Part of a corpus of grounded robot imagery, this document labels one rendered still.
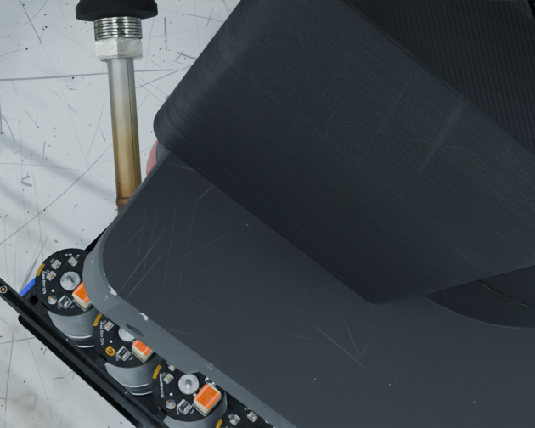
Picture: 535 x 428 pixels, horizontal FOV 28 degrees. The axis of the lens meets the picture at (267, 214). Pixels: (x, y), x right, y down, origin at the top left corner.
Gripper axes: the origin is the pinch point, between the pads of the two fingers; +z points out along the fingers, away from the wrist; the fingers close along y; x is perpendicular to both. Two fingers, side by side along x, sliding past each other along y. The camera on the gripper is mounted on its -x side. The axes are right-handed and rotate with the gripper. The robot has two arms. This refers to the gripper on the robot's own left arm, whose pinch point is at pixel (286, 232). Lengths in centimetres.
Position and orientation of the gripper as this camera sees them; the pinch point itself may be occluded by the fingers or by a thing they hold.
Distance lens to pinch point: 22.4
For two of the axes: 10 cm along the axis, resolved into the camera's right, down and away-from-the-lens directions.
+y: -5.4, 7.7, -3.4
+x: 7.9, 6.0, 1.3
